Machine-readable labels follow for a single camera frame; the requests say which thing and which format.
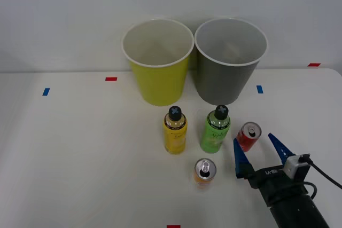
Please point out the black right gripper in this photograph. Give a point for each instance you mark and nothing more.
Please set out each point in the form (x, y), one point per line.
(278, 186)

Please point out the red drink can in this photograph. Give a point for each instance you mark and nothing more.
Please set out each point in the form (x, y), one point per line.
(247, 140)

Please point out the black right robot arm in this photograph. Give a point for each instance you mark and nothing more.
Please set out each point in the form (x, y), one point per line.
(294, 214)

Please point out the green bottle with black cap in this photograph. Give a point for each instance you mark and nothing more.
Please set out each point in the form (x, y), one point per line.
(213, 137)

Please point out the orange drink can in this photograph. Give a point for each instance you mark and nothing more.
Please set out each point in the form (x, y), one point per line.
(204, 170)

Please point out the grey plastic waste bin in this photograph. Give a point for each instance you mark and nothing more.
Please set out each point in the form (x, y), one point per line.
(221, 83)

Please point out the yellow bottle with black cap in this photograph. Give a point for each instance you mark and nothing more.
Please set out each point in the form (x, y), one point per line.
(175, 138)

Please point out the yellow-green plastic waste bin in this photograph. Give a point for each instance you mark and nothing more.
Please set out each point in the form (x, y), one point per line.
(160, 83)

